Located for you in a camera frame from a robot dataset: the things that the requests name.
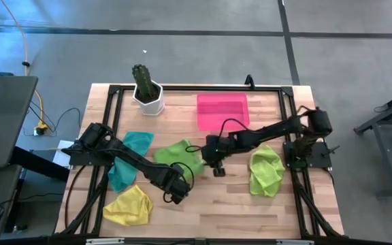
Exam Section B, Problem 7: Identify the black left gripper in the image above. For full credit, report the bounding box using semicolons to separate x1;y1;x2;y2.
157;166;192;206

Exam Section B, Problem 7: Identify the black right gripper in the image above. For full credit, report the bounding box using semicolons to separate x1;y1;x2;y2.
200;135;237;178

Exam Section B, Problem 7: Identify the lime green microfiber towel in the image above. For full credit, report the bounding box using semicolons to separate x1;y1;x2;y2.
248;144;287;198

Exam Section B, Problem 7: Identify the pink translucent plastic basket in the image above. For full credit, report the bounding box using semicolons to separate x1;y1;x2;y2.
195;93;251;132

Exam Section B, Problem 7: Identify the yellow microfiber towel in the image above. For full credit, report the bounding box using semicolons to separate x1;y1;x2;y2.
102;184;154;227

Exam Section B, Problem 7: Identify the teal microfiber towel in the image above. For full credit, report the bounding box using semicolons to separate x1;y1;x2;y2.
108;131;155;194

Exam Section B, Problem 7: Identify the white faceted plant pot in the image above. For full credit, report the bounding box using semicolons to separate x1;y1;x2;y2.
132;80;166;117

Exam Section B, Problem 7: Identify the green cactus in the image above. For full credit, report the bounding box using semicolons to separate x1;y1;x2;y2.
131;63;157;100

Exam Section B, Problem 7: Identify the white paper sheet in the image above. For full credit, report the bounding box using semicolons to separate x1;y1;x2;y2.
52;140;76;168

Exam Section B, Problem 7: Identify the black desk beam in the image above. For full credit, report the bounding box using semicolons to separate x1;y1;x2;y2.
10;146;71;182

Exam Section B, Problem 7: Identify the yellow power plug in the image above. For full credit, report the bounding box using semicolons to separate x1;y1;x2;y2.
33;122;50;136

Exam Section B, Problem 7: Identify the dark metal cart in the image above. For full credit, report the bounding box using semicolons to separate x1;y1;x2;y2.
353;86;392;199

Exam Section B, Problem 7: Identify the grey desk top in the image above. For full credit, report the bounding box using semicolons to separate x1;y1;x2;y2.
0;75;39;169

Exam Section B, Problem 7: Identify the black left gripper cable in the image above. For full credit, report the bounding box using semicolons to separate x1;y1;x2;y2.
169;162;196;192

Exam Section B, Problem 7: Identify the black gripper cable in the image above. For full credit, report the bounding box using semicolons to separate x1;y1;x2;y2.
169;162;196;192
184;144;206;154

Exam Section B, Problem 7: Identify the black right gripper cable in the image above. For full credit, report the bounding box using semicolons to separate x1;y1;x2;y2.
184;144;206;154

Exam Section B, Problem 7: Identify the black right forearm cable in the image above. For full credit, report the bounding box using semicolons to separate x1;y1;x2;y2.
218;117;252;137

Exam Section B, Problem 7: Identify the silver table edge bracket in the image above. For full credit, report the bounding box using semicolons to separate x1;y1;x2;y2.
86;238;126;245
276;239;315;245

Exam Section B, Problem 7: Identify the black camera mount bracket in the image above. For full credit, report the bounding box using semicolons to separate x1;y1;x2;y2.
244;73;256;91

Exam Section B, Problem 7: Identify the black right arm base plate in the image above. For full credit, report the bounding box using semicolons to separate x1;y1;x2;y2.
282;140;333;170

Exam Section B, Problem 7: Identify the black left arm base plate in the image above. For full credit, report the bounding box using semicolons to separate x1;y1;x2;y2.
68;149;115;167

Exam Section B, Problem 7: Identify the thin black floor cable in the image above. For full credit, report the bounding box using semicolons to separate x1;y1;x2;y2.
28;101;83;137

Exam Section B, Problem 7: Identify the orange floor cable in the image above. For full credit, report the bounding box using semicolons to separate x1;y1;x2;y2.
0;0;47;129

